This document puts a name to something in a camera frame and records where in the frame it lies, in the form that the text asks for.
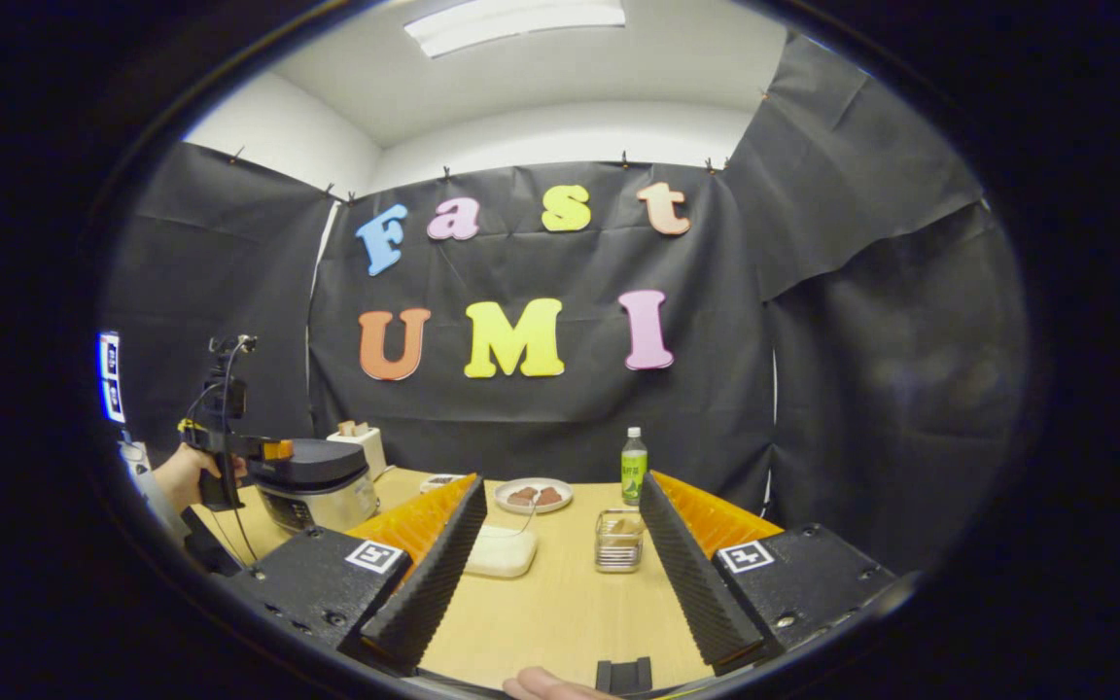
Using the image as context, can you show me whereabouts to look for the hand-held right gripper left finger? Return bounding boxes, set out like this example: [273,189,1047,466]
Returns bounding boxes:
[229,473,488,679]

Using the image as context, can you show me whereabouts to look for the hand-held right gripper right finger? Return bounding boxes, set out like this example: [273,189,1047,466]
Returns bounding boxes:
[640,470,901,677]

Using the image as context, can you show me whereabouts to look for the dark grey rice cooker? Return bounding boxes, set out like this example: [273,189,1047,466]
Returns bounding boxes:
[247,437,381,534]

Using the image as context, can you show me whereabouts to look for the white rice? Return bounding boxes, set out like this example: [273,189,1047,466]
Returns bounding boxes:
[466,525,538,578]

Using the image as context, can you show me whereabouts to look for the metal wire chopstick holder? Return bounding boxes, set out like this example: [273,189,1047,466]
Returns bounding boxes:
[594,507,646,574]

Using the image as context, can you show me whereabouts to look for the white toaster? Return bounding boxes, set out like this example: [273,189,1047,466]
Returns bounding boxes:
[327,420,388,479]

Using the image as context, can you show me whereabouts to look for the clear glass bowl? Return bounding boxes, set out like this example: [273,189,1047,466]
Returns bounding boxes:
[463,504,539,579]

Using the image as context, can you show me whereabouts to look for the white round plate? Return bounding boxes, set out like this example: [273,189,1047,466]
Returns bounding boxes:
[494,476,574,514]

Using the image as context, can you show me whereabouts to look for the green label drink bottle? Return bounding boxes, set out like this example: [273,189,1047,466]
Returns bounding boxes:
[620,427,648,507]

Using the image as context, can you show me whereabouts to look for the ceiling light panel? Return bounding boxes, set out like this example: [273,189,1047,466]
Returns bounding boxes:
[402,0,627,59]

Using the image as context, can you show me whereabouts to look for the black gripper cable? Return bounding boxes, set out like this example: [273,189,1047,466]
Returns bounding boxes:
[192,335,262,575]

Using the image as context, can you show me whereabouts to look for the black table edge bracket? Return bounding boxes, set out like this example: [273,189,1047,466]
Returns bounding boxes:
[596,657,653,694]

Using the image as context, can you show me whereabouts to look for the lit wall panel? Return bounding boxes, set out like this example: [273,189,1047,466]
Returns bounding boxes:
[97,331,126,425]

